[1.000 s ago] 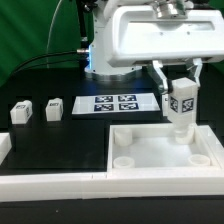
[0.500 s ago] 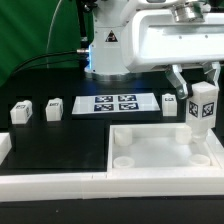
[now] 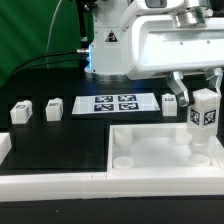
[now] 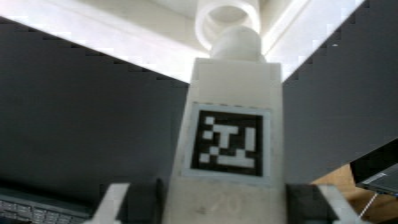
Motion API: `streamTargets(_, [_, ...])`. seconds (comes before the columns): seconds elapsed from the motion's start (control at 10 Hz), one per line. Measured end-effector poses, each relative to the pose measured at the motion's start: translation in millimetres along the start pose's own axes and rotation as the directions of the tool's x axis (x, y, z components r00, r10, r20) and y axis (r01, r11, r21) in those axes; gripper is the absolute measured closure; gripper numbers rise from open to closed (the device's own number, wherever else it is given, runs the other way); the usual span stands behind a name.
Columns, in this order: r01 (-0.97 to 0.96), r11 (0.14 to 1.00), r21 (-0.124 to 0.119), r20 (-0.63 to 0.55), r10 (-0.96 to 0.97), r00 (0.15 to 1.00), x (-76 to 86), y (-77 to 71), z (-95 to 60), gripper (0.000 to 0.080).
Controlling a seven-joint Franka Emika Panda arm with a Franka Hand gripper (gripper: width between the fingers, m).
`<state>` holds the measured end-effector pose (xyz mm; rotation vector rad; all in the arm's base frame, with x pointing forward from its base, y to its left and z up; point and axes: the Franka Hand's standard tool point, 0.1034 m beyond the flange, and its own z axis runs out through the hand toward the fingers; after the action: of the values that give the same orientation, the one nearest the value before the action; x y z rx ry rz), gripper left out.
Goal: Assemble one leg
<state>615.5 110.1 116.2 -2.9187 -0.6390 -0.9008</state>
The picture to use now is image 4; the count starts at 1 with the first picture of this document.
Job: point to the dark device corner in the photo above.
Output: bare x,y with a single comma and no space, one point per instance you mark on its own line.
375,170

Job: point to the white leg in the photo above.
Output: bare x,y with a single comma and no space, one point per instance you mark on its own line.
226,187

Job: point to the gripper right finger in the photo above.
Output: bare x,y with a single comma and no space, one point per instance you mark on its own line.
318,206

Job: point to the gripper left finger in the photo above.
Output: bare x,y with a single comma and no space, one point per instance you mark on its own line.
132,204

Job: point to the white square tabletop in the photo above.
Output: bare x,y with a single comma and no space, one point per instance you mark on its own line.
153,31

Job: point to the black keyboard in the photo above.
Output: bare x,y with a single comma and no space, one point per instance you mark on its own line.
32,209

